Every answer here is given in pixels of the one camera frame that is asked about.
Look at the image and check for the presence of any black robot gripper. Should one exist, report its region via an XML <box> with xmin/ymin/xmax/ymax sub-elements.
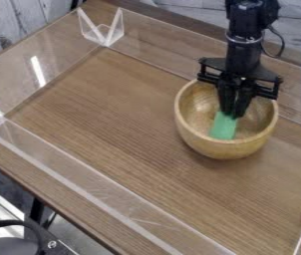
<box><xmin>197</xmin><ymin>35</ymin><xmax>282</xmax><ymax>119</ymax></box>

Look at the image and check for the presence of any brown wooden bowl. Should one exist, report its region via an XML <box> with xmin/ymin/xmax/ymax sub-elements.
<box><xmin>173</xmin><ymin>80</ymin><xmax>278</xmax><ymax>160</ymax></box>

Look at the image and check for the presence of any green rectangular block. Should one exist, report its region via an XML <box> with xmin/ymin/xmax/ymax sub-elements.
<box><xmin>209</xmin><ymin>112</ymin><xmax>237</xmax><ymax>140</ymax></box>

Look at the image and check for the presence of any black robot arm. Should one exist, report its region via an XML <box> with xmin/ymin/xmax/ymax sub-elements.
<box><xmin>197</xmin><ymin>0</ymin><xmax>282</xmax><ymax>119</ymax></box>

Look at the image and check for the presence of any black table leg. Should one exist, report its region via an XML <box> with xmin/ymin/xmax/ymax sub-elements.
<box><xmin>29</xmin><ymin>198</ymin><xmax>45</xmax><ymax>223</ymax></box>

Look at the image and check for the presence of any black chair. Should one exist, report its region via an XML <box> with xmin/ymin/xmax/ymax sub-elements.
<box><xmin>0</xmin><ymin>219</ymin><xmax>79</xmax><ymax>255</ymax></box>

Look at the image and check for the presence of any clear acrylic corner bracket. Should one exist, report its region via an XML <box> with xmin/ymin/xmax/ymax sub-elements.
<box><xmin>76</xmin><ymin>8</ymin><xmax>124</xmax><ymax>47</ymax></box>

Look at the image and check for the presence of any clear acrylic tray wall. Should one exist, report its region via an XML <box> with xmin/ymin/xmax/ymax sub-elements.
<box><xmin>0</xmin><ymin>0</ymin><xmax>301</xmax><ymax>255</ymax></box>

